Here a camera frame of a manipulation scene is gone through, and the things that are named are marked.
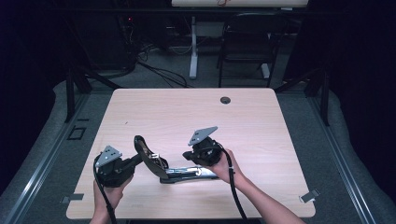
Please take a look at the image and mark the grey tape strip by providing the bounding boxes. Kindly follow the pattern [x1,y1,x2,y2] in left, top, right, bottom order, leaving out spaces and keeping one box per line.
[299,188,321,203]

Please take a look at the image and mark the white desk top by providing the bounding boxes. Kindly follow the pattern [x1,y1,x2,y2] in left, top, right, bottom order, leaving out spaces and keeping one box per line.
[171,0,308,8]

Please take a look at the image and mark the aluminium floor rail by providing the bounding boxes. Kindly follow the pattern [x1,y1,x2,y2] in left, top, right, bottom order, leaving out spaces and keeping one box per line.
[2,92,90,224]
[307,92,378,224]

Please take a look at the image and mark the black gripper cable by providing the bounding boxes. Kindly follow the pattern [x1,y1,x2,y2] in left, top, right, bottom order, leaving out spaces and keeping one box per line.
[92,161,118,224]
[213,143,250,224]

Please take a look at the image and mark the large black stapler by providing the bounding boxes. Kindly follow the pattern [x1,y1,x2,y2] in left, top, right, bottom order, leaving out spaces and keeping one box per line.
[134,134,220,185]

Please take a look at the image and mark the person's right hand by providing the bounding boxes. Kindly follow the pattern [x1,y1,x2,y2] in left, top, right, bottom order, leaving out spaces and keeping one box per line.
[206,148,244,188]

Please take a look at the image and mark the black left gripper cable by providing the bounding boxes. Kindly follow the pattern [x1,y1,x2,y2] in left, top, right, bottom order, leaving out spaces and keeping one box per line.
[92,161,118,224]

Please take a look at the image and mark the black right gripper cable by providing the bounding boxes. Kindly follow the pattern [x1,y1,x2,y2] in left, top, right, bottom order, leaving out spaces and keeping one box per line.
[213,143,250,224]

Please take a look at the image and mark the black metal stand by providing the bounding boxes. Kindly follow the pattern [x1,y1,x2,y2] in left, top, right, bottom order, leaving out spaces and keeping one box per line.
[274,67,331,127]
[64,62,121,123]

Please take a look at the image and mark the black floor cables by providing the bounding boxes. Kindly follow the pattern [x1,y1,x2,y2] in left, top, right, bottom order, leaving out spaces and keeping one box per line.
[134,43,190,89]

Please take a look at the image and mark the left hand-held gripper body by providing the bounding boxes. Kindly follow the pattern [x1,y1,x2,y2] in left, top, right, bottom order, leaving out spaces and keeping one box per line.
[93,145,135,189]

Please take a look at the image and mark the black folding chair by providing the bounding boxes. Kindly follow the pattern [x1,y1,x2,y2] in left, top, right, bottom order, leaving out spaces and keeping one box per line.
[217,12,283,89]

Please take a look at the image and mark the dark tape strip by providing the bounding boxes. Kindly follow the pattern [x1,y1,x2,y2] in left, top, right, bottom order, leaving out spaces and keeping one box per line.
[60,192,85,204]

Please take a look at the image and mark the white desk leg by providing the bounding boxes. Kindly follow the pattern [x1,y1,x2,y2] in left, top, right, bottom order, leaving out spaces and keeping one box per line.
[189,15,200,80]

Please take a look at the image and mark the person's left hand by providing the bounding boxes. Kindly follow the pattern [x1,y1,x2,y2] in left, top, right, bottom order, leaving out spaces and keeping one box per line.
[92,175,134,212]

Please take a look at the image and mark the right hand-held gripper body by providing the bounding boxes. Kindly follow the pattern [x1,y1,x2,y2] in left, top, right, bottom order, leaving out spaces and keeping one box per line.
[187,125,224,167]

